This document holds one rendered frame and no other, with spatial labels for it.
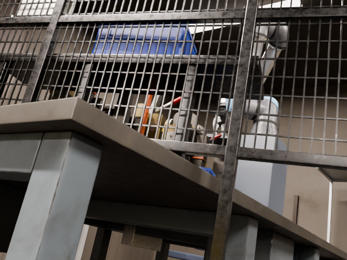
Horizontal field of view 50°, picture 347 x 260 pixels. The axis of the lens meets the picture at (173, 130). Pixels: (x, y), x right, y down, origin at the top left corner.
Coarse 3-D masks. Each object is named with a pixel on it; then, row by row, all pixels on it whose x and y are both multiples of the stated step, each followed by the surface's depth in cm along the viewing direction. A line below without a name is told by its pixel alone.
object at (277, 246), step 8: (264, 232) 153; (272, 232) 151; (208, 240) 165; (256, 240) 153; (264, 240) 152; (272, 240) 150; (280, 240) 158; (288, 240) 166; (208, 248) 164; (256, 248) 152; (264, 248) 150; (272, 248) 150; (280, 248) 158; (288, 248) 166; (208, 256) 162; (256, 256) 151; (264, 256) 149; (272, 256) 150; (280, 256) 157; (288, 256) 166
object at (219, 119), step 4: (220, 104) 220; (224, 104) 218; (220, 108) 223; (224, 108) 220; (220, 116) 217; (224, 116) 216; (228, 116) 218; (220, 120) 216; (224, 120) 215; (220, 124) 221
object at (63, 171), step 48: (0, 144) 74; (48, 144) 65; (96, 144) 67; (0, 192) 173; (48, 192) 60; (0, 240) 172; (48, 240) 58; (96, 240) 267; (144, 240) 258; (192, 240) 225; (240, 240) 120
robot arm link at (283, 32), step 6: (282, 30) 186; (276, 36) 187; (282, 36) 188; (270, 42) 194; (282, 42) 190; (270, 48) 196; (282, 48) 194; (264, 54) 200; (270, 54) 197; (270, 60) 199; (270, 66) 202; (264, 72) 204; (264, 78) 207
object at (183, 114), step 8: (0, 64) 126; (8, 64) 126; (88, 64) 115; (8, 72) 127; (192, 72) 103; (0, 80) 123; (88, 80) 113; (192, 80) 103; (80, 88) 113; (88, 88) 113; (0, 96) 124; (80, 96) 111; (88, 96) 113; (184, 96) 101; (184, 104) 101; (192, 104) 101; (184, 112) 100; (192, 112) 102; (184, 120) 99; (176, 136) 98
